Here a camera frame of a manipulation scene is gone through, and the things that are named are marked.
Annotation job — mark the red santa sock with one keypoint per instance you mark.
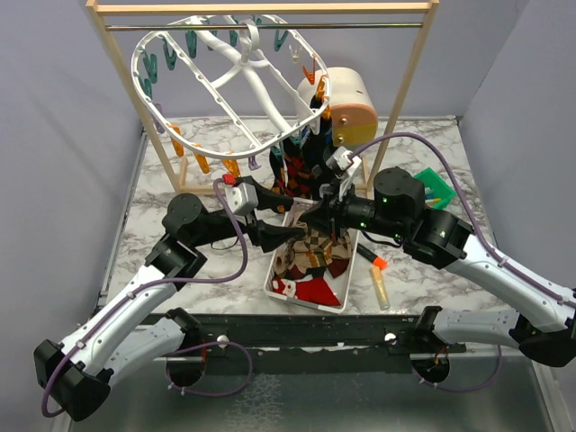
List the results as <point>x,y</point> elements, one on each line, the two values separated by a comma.
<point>315,290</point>

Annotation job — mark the black orange marker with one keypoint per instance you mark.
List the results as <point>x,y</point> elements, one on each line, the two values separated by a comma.
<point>370,256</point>

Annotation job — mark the white oval clip hanger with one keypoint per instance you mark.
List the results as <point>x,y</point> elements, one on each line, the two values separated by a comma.
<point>257,71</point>

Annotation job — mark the black red yellow argyle sock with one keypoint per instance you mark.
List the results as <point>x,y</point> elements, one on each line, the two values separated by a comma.
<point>280,163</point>

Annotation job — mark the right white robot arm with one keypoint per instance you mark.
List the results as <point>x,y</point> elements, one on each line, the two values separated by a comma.
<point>540,319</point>

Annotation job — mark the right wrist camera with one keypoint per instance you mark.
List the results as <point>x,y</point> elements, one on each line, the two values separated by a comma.
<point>345,166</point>

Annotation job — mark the black metal base rail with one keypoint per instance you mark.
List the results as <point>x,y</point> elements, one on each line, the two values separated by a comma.
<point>275,344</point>

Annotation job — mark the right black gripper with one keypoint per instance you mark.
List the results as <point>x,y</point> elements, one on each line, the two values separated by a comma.
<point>328,216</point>

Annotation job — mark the wooden clothes rack frame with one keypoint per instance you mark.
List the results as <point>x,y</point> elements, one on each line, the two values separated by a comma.
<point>100,12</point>

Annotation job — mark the yellow translucent tube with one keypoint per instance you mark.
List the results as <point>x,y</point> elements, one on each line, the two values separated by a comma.
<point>379,287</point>

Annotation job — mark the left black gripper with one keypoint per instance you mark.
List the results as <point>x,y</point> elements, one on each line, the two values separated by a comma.
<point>268,235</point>

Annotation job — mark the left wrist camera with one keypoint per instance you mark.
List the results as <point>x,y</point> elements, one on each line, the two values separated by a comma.
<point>242,199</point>

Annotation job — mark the cream cylindrical toy drum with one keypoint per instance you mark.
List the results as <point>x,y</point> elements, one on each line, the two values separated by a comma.
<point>354,119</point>

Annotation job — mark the beige brown argyle sock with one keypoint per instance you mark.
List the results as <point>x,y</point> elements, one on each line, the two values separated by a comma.
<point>313,254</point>

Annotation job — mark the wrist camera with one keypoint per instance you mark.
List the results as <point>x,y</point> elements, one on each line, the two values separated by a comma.
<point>242,199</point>
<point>345,166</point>

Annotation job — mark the white perforated plastic basket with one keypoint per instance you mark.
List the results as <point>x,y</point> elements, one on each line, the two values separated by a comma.
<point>340,285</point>

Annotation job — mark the green plastic bin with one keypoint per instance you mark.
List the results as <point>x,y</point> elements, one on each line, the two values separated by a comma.
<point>438,192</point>

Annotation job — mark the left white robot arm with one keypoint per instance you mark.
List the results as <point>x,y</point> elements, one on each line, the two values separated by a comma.
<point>78,373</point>

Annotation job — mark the black sock with label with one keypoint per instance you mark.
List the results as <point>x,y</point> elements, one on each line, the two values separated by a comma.
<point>317,149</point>

